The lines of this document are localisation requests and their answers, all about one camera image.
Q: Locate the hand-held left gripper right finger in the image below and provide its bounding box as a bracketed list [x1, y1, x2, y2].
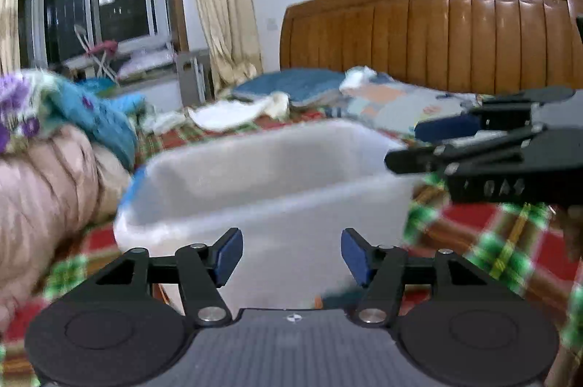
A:
[341, 227, 490, 328]

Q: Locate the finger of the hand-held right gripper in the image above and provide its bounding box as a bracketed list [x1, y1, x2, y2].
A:
[414, 86, 577, 142]
[385, 124, 547, 176]

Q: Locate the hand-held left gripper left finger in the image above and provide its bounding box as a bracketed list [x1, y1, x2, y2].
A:
[93, 227, 244, 328]

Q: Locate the white plastic container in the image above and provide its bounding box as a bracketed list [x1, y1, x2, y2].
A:
[113, 118, 426, 310]

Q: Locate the patterned pillow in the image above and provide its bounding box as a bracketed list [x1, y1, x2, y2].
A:
[328, 75, 484, 138]

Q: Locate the plaid bed sheet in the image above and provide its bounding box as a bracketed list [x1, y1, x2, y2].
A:
[0, 105, 583, 387]

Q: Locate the wooden headboard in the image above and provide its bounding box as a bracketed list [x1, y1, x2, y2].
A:
[280, 0, 583, 96]

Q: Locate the white cloth on pillow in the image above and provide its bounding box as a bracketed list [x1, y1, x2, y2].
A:
[339, 66, 380, 93]

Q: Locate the flat white cloth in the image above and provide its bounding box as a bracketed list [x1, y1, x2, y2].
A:
[188, 91, 292, 131]

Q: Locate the blue pillow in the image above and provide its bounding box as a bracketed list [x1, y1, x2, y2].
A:
[232, 68, 358, 106]

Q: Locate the grey box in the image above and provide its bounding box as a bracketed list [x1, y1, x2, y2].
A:
[175, 49, 213, 108]

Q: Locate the purple floral blanket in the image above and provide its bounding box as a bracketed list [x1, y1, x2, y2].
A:
[0, 68, 147, 170]

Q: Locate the pink quilt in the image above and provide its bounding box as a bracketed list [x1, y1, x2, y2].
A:
[0, 125, 134, 324]

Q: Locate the white pillow by window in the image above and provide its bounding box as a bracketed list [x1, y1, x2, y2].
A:
[117, 49, 176, 79]

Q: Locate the folding chair with red seat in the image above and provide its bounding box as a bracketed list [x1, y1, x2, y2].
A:
[73, 25, 121, 82]

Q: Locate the yellow patterned curtain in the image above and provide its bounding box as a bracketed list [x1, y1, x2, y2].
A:
[189, 0, 263, 89]
[0, 0, 23, 73]

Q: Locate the window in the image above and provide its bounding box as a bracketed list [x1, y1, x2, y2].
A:
[20, 0, 176, 69]

